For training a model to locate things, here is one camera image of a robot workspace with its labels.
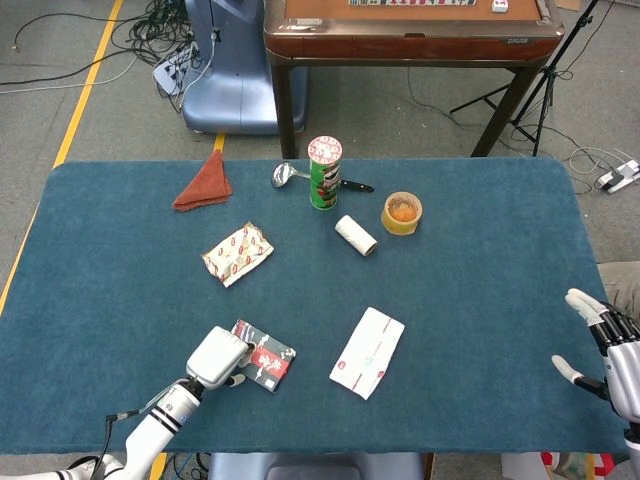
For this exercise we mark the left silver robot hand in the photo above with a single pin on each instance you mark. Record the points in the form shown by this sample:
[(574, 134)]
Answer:
[(215, 357)]

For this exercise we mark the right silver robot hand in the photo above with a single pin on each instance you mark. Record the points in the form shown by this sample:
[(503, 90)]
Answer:
[(625, 370)]

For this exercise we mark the red black snack packet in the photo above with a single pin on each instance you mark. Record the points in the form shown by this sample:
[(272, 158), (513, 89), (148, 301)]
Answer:
[(272, 362)]

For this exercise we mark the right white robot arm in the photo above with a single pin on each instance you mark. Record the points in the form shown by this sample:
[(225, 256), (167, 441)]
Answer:
[(635, 437)]

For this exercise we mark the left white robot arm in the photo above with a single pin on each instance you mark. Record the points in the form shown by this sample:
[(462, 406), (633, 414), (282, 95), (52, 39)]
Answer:
[(155, 430)]

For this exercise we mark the white red pouch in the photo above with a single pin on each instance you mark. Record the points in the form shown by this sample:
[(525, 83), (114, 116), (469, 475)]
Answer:
[(367, 352)]

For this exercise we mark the white red crumpled snack bag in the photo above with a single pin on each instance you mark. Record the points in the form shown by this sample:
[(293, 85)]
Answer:
[(237, 255)]

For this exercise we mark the red and white bag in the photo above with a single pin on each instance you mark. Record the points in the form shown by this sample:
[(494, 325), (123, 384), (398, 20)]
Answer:
[(575, 467)]

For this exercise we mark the white cardboard sheet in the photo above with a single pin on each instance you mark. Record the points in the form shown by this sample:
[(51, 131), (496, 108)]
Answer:
[(522, 467)]

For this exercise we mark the blue felt table cover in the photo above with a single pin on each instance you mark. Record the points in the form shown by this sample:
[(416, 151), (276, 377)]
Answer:
[(475, 300)]

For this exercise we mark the rust red folded cloth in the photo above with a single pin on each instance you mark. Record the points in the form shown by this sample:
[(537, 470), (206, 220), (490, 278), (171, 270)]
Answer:
[(205, 187)]

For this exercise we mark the white paper roll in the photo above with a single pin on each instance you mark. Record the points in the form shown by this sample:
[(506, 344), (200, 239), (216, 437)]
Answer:
[(352, 234)]

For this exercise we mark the white power strip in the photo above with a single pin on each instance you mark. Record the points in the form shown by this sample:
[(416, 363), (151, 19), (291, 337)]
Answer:
[(617, 179)]

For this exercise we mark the green chips can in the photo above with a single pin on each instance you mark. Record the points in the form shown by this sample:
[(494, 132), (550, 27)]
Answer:
[(324, 185)]

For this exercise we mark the yellow tape roll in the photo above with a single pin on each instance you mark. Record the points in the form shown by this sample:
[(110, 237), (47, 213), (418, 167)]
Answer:
[(395, 227)]

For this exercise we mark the orange ball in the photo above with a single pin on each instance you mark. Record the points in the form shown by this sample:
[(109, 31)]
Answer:
[(402, 214)]

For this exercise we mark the blue machine base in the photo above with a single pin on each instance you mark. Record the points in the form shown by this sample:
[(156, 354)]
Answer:
[(235, 75)]

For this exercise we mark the grey power strip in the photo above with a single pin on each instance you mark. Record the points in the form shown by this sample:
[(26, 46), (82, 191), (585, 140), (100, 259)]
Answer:
[(170, 72)]

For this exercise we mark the black tripod stand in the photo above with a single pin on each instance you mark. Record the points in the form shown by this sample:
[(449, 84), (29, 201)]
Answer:
[(551, 74)]

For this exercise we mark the brown mahjong table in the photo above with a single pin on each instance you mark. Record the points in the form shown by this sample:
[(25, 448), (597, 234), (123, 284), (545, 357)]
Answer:
[(400, 47)]

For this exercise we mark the single white mahjong tile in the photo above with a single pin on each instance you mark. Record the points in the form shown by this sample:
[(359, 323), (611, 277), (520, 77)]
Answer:
[(499, 6)]

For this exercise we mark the row of mahjong tiles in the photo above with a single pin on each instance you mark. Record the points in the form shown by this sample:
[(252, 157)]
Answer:
[(410, 2)]

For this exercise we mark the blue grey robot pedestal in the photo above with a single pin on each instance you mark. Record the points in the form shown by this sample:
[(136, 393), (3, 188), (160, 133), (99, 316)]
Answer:
[(315, 467)]

